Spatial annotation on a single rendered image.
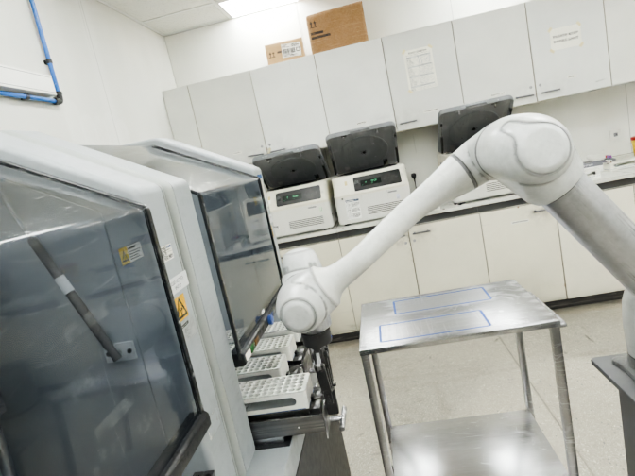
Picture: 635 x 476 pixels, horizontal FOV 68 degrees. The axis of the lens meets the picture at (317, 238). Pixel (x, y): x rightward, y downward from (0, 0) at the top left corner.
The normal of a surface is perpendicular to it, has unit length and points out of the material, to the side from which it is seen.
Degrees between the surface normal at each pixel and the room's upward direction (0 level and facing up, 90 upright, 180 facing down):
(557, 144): 85
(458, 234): 90
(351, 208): 90
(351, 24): 90
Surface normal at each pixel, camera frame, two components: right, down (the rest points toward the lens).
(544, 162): -0.12, 0.03
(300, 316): -0.15, 0.26
